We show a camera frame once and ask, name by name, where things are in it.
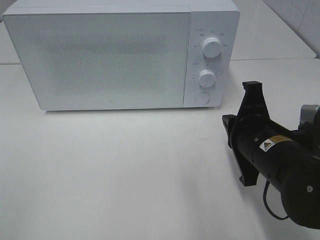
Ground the white microwave oven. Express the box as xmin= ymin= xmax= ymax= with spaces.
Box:
xmin=2 ymin=0 xmax=240 ymax=111

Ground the white microwave door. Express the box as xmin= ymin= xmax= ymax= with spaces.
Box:
xmin=4 ymin=13 xmax=190 ymax=111

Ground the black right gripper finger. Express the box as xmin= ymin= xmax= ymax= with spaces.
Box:
xmin=233 ymin=149 xmax=259 ymax=187
xmin=236 ymin=81 xmax=270 ymax=123

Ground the white microwave knob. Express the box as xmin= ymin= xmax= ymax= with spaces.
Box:
xmin=198 ymin=69 xmax=217 ymax=88
xmin=201 ymin=36 xmax=222 ymax=59

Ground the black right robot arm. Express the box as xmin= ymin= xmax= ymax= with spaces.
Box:
xmin=222 ymin=81 xmax=320 ymax=229

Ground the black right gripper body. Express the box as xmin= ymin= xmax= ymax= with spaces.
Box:
xmin=222 ymin=115 xmax=298 ymax=170

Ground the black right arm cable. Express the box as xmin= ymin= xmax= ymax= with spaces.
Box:
xmin=263 ymin=180 xmax=291 ymax=214

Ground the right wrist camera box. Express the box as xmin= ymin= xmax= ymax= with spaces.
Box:
xmin=298 ymin=104 xmax=320 ymax=135

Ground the round white door button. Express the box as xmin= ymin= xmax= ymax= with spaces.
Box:
xmin=195 ymin=92 xmax=211 ymax=105

